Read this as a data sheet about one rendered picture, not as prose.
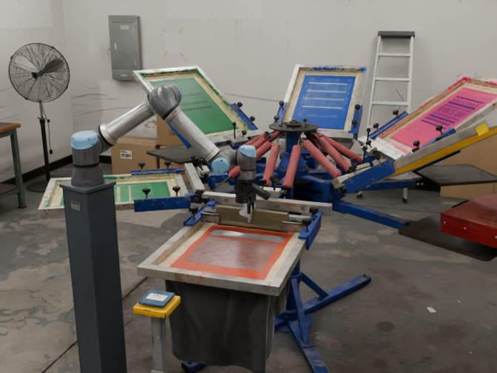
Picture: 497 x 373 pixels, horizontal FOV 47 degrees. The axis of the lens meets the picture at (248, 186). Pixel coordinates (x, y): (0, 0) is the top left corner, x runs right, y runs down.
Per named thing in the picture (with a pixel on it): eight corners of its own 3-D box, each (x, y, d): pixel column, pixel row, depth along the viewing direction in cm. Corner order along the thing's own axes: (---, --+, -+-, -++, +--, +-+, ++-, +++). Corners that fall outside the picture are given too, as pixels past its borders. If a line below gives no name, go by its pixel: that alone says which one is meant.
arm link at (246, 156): (239, 143, 270) (257, 144, 269) (239, 166, 273) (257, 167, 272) (237, 148, 262) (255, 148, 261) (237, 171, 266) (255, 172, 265)
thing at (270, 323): (268, 374, 237) (268, 281, 225) (259, 373, 238) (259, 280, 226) (293, 320, 279) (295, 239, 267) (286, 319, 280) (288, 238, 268)
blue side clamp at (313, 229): (308, 250, 257) (308, 235, 255) (297, 249, 258) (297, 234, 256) (320, 227, 284) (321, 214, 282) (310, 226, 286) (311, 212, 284)
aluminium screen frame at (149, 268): (278, 296, 213) (279, 286, 212) (137, 275, 230) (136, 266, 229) (319, 224, 285) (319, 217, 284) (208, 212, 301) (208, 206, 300)
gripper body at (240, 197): (240, 199, 279) (239, 175, 275) (257, 200, 276) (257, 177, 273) (235, 203, 272) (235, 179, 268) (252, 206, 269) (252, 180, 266)
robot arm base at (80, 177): (63, 183, 266) (61, 163, 263) (89, 176, 278) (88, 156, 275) (86, 189, 257) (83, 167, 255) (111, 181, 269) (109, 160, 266)
